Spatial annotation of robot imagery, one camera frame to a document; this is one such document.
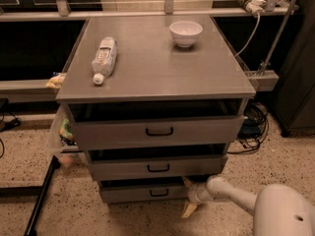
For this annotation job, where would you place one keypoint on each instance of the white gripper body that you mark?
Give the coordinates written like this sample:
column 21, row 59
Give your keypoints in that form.
column 194, row 195

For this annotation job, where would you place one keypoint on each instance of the grey drawer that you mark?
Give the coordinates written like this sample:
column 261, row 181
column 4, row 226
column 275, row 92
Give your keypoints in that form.
column 156, row 133
column 142, row 190
column 156, row 167

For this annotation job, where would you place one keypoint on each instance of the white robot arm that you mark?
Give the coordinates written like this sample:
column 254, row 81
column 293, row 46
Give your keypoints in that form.
column 277, row 210

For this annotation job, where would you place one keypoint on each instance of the grey drawer cabinet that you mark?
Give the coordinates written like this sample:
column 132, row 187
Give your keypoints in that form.
column 146, row 54

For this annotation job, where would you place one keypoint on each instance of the dark grey cabinet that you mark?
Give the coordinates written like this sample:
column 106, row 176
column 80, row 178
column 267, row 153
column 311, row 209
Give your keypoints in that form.
column 293, row 99

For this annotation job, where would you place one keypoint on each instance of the clear plastic storage bin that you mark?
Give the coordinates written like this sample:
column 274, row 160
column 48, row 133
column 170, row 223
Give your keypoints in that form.
column 60, row 141

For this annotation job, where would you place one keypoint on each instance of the clear plastic water bottle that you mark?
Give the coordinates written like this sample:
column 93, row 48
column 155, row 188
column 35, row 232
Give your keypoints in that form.
column 104, row 61

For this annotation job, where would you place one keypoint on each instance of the white ceramic bowl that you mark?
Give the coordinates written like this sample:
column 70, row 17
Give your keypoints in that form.
column 185, row 33

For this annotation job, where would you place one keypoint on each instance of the yellow snack bag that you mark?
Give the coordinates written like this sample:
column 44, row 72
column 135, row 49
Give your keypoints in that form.
column 56, row 81

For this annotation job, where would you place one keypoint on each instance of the white power strip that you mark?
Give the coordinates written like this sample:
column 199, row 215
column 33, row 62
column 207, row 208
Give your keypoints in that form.
column 254, row 7

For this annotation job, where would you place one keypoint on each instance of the black metal floor frame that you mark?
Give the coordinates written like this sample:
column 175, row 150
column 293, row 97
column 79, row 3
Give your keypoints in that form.
column 39, row 192

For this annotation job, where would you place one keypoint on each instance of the grey metal rail frame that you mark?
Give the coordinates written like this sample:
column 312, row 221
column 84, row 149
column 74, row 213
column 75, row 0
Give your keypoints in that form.
column 71, row 10

